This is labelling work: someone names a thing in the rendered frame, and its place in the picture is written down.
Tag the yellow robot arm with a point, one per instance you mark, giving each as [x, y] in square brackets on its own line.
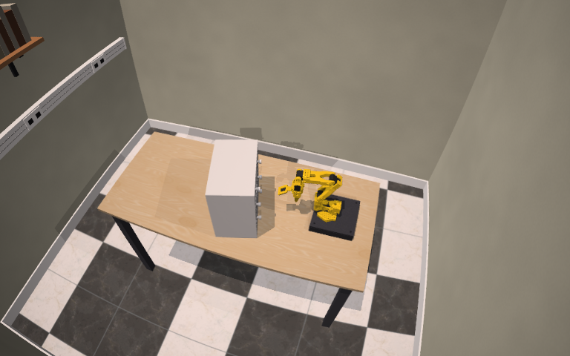
[326, 189]

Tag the grey chest of drawers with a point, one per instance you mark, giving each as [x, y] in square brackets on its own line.
[230, 190]

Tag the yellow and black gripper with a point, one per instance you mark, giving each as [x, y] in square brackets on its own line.
[283, 190]

